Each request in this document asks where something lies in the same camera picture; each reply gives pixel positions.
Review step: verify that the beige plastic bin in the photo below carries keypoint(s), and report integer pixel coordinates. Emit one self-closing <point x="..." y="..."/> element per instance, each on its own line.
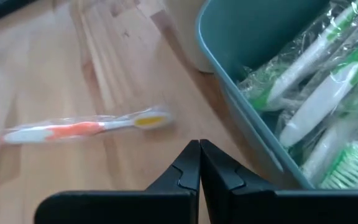
<point x="182" y="37"/>

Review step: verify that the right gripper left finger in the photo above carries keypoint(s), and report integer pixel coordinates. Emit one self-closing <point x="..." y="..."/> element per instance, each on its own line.
<point x="120" y="208"/>

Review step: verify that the dark grey plastic bin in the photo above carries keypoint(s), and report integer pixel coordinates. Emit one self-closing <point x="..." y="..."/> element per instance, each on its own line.
<point x="228" y="37"/>

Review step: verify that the green toothbrush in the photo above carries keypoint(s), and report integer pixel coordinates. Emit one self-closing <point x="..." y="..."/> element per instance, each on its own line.
<point x="306" y="59"/>
<point x="325" y="149"/>
<point x="328" y="96"/>
<point x="346" y="169"/>

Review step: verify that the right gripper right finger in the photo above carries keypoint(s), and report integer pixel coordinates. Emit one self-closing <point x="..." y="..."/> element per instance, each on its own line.
<point x="291" y="208"/>

